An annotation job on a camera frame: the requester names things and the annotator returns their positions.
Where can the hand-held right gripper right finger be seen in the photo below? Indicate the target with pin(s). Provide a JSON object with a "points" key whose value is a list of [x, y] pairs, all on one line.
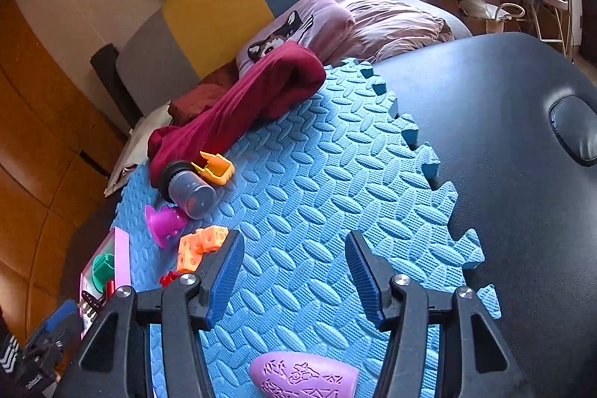
{"points": [[366, 281]]}

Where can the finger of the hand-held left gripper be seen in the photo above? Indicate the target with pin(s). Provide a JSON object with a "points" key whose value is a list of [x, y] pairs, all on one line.
{"points": [[60, 316]]}

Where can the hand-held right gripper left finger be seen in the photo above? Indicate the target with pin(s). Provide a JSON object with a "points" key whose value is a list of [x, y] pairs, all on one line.
{"points": [[226, 281]]}

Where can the brown studded ball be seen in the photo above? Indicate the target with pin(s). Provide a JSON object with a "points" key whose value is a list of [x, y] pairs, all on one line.
{"points": [[88, 302]]}

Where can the orange cube blocks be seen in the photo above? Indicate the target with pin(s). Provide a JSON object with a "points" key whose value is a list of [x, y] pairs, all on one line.
{"points": [[191, 251]]}

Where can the red puzzle piece block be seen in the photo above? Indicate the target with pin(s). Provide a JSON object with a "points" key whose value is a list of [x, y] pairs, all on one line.
{"points": [[169, 279]]}

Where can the green flanged spool toy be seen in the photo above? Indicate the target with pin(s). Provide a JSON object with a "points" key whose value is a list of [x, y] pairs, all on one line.
{"points": [[102, 272]]}

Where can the purple funnel toy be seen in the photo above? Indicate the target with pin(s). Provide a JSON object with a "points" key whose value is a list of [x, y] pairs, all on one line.
{"points": [[168, 223]]}

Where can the pink cardboard box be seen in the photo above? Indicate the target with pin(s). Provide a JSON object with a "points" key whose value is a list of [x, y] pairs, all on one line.
{"points": [[122, 249]]}

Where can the grey jar with black lid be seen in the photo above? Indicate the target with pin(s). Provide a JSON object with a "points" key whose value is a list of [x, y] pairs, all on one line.
{"points": [[191, 193]]}

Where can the orange plastic scoop piece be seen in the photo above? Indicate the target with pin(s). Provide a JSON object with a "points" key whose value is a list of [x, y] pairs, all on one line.
{"points": [[219, 172]]}

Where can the purple patterned egg toy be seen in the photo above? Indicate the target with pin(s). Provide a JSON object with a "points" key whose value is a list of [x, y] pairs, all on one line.
{"points": [[303, 379]]}

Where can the blue foam mat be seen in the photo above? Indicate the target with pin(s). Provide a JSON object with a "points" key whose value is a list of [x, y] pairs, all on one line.
{"points": [[317, 174]]}

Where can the beige bag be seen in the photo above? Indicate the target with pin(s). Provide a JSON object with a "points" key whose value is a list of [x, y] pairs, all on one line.
{"points": [[140, 146]]}

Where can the wooden wardrobe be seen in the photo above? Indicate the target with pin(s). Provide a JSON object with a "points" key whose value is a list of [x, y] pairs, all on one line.
{"points": [[37, 146]]}

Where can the maroon cloth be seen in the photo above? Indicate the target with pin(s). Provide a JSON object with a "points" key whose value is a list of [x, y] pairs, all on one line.
{"points": [[261, 99]]}

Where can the black rolled mat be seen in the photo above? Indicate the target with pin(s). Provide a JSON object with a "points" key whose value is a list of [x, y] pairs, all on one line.
{"points": [[109, 76]]}

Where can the pink duvet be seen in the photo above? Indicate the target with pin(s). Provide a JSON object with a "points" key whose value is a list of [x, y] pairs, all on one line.
{"points": [[396, 25]]}

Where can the grey yellow blue headboard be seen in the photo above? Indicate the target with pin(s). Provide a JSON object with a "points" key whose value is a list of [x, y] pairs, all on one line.
{"points": [[210, 20]]}

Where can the purple cat pillow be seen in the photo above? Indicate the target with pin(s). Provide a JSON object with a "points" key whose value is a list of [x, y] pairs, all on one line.
{"points": [[298, 25]]}

